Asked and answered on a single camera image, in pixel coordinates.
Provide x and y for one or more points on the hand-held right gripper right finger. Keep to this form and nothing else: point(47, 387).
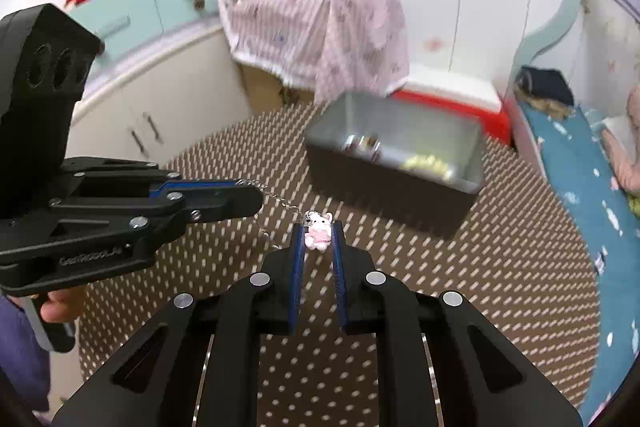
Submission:
point(341, 287)

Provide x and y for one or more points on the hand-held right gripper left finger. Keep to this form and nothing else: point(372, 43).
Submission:
point(297, 277)

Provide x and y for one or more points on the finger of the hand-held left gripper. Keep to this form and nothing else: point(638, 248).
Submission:
point(225, 202)
point(125, 177)

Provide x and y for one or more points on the dark metal storage box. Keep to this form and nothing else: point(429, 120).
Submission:
point(380, 197)

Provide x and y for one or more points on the person's left forearm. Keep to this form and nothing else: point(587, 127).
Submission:
point(20, 357)

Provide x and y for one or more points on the person's left hand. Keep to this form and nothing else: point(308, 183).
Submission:
point(54, 309)

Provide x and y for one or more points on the cardboard box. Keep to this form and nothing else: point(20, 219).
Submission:
point(260, 87)

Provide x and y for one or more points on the teal drawer cabinet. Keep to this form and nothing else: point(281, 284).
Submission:
point(135, 7)

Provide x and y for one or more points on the brown polka-dot round table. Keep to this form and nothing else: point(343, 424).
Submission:
point(500, 282)

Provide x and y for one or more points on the pink checked cloth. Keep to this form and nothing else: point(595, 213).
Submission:
point(325, 32)

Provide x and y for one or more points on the red white storage box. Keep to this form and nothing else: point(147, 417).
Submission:
point(492, 122)

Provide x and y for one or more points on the pale pink butterfly sticker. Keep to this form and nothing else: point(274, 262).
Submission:
point(434, 43)

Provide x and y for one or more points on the blue printed mattress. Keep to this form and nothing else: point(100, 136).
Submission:
point(575, 167)

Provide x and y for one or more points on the tan folded clothes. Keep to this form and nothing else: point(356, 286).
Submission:
point(552, 111)

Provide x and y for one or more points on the dark folded clothes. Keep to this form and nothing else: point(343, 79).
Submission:
point(545, 84)

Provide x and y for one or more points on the green blanket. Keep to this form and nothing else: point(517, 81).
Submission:
point(634, 206)

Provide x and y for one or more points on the white pillow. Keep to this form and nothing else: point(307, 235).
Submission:
point(607, 127)

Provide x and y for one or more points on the teal bunk bed frame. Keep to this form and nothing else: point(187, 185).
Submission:
point(550, 22)

